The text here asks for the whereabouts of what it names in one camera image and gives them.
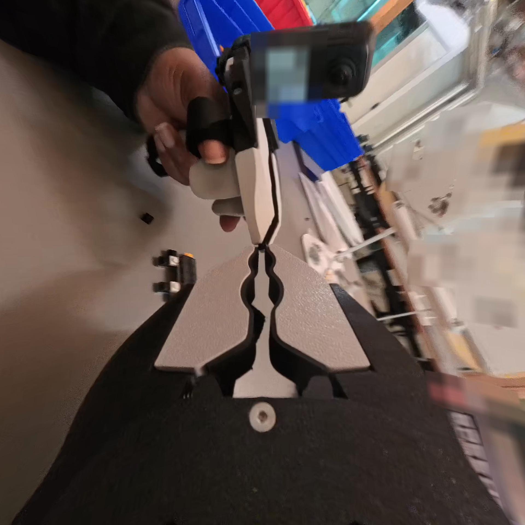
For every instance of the lego car box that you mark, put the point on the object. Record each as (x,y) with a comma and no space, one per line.
(471,443)

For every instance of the small lego subassembly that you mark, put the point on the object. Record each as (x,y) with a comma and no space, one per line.
(180,266)

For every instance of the red plastic storage bin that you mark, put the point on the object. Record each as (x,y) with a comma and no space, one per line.
(283,12)

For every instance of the white paper bag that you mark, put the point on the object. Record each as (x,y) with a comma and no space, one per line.
(340,213)
(316,205)

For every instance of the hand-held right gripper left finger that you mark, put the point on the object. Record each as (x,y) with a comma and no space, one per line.
(205,320)

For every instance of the blue plastic storage bin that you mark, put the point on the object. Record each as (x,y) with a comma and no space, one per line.
(217,24)
(324,135)

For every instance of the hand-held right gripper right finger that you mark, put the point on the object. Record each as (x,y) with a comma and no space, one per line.
(320,320)

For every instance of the person's left hand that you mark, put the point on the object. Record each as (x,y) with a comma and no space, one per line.
(176,86)

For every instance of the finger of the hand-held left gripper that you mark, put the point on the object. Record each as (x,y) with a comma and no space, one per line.
(254,188)
(277,180)

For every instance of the person's left forearm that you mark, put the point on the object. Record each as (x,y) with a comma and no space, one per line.
(74,45)

